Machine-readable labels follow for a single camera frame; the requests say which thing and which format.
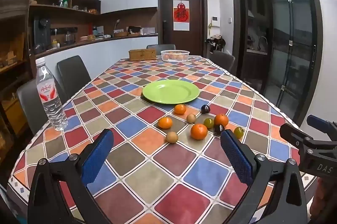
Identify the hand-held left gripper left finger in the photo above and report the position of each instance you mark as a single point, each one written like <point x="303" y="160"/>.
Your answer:
<point x="97" y="158"/>

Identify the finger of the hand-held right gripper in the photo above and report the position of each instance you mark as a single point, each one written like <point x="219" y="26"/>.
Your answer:
<point x="320" y="121"/>
<point x="295" y="135"/>

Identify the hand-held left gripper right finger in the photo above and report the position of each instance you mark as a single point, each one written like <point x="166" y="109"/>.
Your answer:
<point x="235" y="158"/>

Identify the green cherry tomato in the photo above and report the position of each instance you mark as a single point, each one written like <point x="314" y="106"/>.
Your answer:
<point x="238" y="132"/>
<point x="209" y="122"/>

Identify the dark purple plum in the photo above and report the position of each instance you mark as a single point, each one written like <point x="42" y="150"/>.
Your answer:
<point x="205" y="108"/>
<point x="219" y="129"/>

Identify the mandarin orange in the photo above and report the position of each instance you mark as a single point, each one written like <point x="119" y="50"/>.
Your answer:
<point x="221" y="120"/>
<point x="199" y="131"/>
<point x="180" y="109"/>
<point x="165" y="122"/>

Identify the green plate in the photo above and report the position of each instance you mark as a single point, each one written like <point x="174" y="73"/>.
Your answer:
<point x="171" y="91"/>

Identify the person's right hand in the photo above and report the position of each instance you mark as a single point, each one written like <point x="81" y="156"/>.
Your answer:
<point x="320" y="196"/>

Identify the clear plastic water bottle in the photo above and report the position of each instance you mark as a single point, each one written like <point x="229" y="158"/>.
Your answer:
<point x="50" y="97"/>

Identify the dark grey dining chair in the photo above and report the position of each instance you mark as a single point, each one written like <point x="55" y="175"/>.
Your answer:
<point x="223" y="60"/>
<point x="73" y="75"/>
<point x="30" y="105"/>
<point x="160" y="46"/>

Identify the glass sliding door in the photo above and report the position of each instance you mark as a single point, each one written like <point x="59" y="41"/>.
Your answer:
<point x="292" y="36"/>

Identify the kitchen faucet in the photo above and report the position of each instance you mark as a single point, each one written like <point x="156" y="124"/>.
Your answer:
<point x="262" y="42"/>

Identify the white curved counter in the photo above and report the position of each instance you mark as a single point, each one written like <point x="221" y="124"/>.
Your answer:
<point x="105" y="51"/>

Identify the woven wicker box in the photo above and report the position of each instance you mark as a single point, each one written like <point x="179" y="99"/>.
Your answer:
<point x="142" y="54"/>

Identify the rack with bags and shoes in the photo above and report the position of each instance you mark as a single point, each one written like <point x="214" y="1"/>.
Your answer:
<point x="216" y="43"/>

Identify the white plastic basket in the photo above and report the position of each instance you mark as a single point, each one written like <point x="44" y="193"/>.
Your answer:
<point x="175" y="57"/>

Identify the heap of oranges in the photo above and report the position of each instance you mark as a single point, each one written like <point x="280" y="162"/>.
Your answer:
<point x="173" y="53"/>

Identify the shallow wicker tray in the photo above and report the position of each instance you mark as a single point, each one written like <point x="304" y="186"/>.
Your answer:
<point x="120" y="34"/>

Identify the black bag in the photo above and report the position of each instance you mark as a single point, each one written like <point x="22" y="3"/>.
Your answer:
<point x="134" y="30"/>

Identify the white desk lamp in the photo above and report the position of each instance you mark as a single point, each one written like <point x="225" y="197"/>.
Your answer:
<point x="117" y="25"/>

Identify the black water dispenser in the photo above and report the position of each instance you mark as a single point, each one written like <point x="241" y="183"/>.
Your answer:
<point x="41" y="32"/>

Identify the white intercom panel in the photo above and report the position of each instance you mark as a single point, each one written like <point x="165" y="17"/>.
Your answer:
<point x="216" y="21"/>

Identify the dark brown door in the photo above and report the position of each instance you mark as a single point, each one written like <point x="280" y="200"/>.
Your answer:
<point x="196" y="23"/>

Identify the red and white wall calendar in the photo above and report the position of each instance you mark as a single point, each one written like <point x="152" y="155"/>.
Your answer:
<point x="181" y="15"/>

